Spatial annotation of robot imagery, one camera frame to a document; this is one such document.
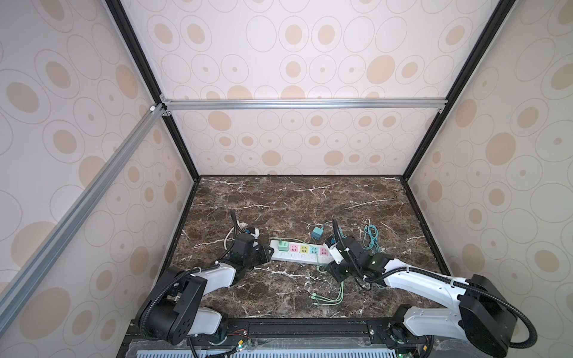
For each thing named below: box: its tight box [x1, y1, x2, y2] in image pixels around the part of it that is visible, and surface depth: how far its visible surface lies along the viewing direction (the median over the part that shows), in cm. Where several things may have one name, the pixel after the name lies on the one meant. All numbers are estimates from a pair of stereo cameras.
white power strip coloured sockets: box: [269, 240, 335, 265], surface depth 91 cm
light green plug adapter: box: [277, 240, 289, 252], surface depth 89 cm
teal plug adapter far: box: [311, 226, 324, 241], surface depth 99 cm
